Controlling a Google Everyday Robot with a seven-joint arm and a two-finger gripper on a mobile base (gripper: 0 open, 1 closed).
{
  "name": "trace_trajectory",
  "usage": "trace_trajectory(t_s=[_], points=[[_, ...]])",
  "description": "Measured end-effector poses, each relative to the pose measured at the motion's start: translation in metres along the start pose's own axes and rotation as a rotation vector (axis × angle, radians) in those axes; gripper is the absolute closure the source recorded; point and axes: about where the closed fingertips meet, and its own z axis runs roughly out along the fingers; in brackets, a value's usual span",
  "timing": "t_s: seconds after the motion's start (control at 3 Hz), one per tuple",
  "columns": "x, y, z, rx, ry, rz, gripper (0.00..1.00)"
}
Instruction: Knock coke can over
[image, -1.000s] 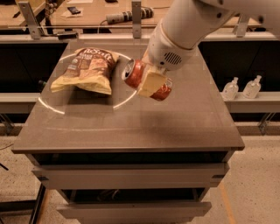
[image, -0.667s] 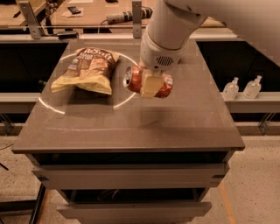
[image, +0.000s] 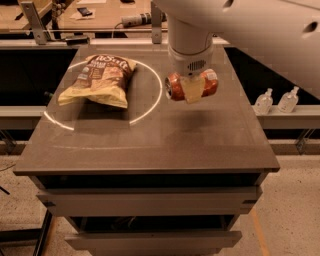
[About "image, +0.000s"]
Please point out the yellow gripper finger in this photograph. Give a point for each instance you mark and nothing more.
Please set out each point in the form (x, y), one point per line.
(192, 88)

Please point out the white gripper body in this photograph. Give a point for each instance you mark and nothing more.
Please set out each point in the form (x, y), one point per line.
(187, 63)

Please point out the red coke can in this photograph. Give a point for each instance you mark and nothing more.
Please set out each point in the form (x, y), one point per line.
(174, 90)

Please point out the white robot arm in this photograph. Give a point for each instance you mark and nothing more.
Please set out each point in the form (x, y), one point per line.
(284, 35)

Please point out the clear sanitizer bottle left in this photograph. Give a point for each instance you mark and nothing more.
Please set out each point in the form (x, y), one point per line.
(264, 102)

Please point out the yellow chip bag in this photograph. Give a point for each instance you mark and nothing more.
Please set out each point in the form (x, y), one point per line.
(103, 80)

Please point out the black phone on paper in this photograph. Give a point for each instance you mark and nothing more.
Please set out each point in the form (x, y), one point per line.
(84, 11)

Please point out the upper grey drawer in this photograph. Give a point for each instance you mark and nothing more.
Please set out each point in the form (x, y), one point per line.
(150, 202)

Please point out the grey drawer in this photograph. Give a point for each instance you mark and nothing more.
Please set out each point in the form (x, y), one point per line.
(150, 202)
(154, 243)

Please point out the lower grey drawer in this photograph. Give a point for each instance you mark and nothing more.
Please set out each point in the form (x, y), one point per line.
(154, 243)

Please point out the middle metal bracket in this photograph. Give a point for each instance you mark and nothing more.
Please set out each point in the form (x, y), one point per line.
(156, 25)

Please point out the metal bracket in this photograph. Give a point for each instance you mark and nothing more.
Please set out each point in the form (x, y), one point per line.
(37, 27)
(156, 25)

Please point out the left metal bracket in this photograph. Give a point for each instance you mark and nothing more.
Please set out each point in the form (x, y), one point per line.
(37, 27)

